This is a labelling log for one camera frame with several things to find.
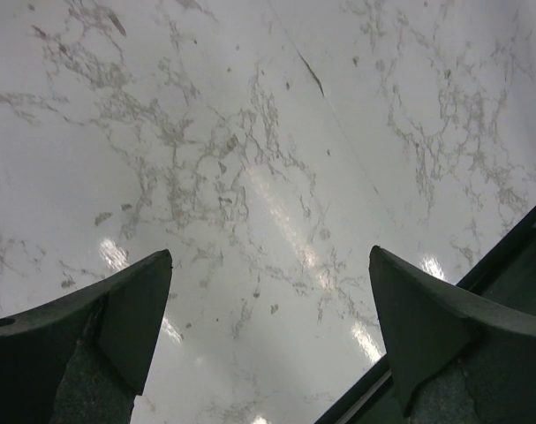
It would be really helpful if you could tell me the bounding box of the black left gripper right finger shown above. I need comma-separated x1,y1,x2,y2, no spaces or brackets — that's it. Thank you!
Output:
369,246,536,423

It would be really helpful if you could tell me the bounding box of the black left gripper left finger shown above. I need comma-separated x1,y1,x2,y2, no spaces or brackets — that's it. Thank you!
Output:
0,250,171,423

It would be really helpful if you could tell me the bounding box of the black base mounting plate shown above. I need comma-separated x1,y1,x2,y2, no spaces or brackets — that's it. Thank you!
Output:
321,206,536,423

